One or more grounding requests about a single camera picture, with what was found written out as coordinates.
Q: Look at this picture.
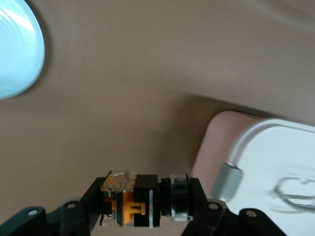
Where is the brown table mat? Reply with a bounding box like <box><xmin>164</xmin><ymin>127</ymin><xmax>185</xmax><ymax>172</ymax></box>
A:
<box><xmin>0</xmin><ymin>0</ymin><xmax>315</xmax><ymax>236</ymax></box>

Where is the white lidded storage box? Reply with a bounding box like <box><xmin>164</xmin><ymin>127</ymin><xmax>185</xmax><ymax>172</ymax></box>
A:
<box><xmin>191</xmin><ymin>110</ymin><xmax>315</xmax><ymax>236</ymax></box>

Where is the light blue round plate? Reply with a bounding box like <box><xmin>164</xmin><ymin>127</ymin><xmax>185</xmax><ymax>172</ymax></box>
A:
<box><xmin>0</xmin><ymin>0</ymin><xmax>46</xmax><ymax>100</ymax></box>

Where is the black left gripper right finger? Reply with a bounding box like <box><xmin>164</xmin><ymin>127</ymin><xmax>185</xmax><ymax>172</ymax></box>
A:
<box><xmin>181</xmin><ymin>177</ymin><xmax>286</xmax><ymax>236</ymax></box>

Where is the orange black push-button switch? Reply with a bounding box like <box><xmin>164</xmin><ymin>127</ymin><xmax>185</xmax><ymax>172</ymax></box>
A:
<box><xmin>99</xmin><ymin>169</ymin><xmax>192</xmax><ymax>229</ymax></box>

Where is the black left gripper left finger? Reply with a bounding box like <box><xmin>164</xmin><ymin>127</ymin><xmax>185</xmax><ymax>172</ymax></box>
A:
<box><xmin>0</xmin><ymin>177</ymin><xmax>109</xmax><ymax>236</ymax></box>

